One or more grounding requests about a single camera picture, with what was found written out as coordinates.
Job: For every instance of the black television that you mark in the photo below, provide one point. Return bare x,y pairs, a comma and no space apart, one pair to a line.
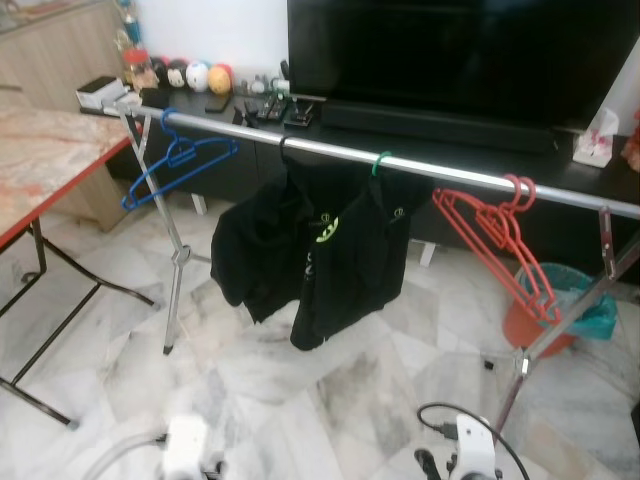
450,60

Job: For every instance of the green plastic hanger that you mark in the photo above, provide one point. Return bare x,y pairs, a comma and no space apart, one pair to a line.
379,163

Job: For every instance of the black soundbar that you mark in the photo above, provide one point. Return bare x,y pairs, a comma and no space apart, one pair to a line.
440,127

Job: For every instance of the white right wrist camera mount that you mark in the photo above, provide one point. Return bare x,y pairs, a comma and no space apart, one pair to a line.
472,445

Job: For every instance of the black phone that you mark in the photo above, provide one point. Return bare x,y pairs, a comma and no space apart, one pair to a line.
218,103

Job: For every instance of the orange bin teal liner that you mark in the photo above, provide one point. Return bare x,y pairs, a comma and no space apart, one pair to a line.
590,310

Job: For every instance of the light wooden cabinet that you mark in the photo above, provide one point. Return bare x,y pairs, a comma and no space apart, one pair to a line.
60,60

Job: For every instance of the black box red buttons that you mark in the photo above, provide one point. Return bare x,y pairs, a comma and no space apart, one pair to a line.
302,115

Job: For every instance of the blue plastic hanger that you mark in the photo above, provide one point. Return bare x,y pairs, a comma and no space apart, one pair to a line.
183,152

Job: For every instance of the black polo shirt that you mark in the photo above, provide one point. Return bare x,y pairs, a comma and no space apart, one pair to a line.
260,250
350,260

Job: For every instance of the white blue plush ball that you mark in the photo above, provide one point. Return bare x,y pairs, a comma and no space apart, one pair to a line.
199,77

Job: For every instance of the black TV console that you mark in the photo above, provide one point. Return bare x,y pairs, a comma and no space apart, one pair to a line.
550,168

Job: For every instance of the silver metal clothes rack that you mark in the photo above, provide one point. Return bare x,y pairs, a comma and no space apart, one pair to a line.
440,172

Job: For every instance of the white tissue box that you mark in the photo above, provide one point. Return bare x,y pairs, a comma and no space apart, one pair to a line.
595,150

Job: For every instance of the red plastic hanger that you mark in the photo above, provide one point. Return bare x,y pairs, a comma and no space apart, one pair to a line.
468,236
550,308

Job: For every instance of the black remote control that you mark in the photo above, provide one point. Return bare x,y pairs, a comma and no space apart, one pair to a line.
267,110
282,110

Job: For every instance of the black plastic hanger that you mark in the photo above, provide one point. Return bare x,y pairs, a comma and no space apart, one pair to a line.
283,150

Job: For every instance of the red lid jar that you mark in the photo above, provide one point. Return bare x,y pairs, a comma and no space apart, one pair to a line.
136,72

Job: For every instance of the black plush ball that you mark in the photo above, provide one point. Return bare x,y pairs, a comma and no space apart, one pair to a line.
158,73

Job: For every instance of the marble top folding table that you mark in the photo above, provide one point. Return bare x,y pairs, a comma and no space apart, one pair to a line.
50,150

